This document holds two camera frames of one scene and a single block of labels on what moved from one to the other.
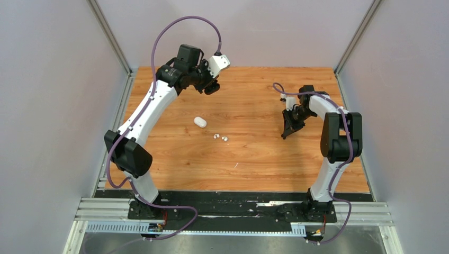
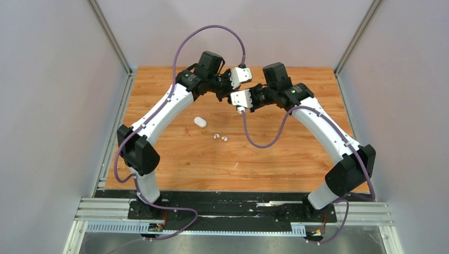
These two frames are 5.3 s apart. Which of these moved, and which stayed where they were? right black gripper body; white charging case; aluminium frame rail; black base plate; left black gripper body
Moved: left black gripper body; right black gripper body
Stayed: aluminium frame rail; black base plate; white charging case
